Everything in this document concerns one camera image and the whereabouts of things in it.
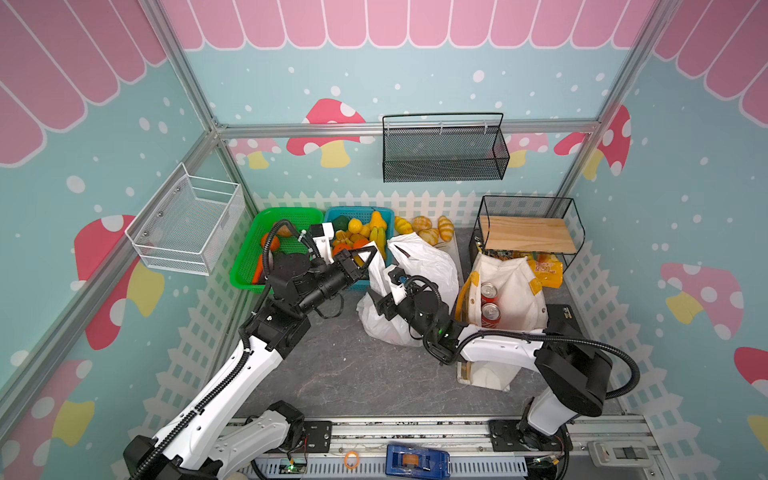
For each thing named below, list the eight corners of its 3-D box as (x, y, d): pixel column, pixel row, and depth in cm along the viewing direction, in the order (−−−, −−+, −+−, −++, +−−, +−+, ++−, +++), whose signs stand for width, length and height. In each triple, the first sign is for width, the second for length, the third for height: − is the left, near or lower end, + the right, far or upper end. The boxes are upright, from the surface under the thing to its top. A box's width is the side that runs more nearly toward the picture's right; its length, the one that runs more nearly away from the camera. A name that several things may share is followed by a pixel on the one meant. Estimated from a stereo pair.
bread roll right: (440, 241, 118) (441, 236, 116) (437, 220, 126) (438, 215, 123) (454, 241, 118) (455, 236, 116) (451, 220, 126) (452, 215, 123)
